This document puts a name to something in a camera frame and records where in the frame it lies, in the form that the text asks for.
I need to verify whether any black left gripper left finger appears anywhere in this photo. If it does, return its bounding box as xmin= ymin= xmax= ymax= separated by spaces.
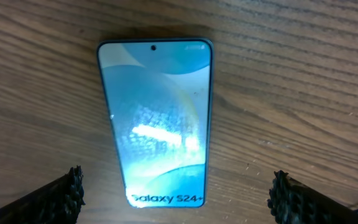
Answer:
xmin=0 ymin=166 xmax=85 ymax=224

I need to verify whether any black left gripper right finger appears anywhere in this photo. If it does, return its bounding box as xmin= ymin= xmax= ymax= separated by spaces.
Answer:
xmin=267 ymin=170 xmax=358 ymax=224

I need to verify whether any Samsung smartphone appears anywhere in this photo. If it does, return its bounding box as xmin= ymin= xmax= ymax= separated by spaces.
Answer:
xmin=96 ymin=37 xmax=214 ymax=208

